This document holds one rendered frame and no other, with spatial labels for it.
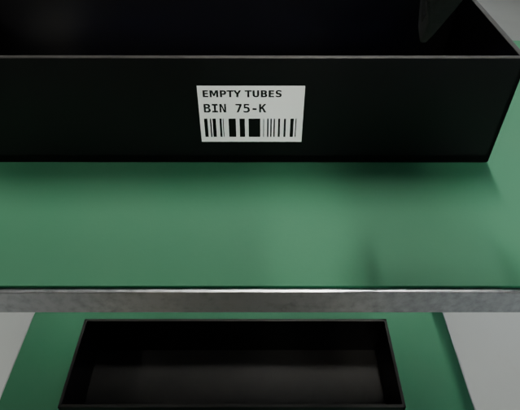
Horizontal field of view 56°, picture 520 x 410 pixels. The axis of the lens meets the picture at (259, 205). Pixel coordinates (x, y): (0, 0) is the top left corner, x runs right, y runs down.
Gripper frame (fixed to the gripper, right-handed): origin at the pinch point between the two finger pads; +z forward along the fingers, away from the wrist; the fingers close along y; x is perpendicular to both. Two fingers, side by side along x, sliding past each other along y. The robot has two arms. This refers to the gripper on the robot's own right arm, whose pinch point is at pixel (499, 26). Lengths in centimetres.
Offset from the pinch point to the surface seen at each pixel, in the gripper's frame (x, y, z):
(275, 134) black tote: -0.5, 14.3, 15.4
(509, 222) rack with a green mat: 8.5, -6.1, 14.8
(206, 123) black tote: -1.0, 20.8, 14.3
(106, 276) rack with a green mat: 14.2, 27.7, 12.0
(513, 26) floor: -194, -141, 221
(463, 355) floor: 12, -42, 119
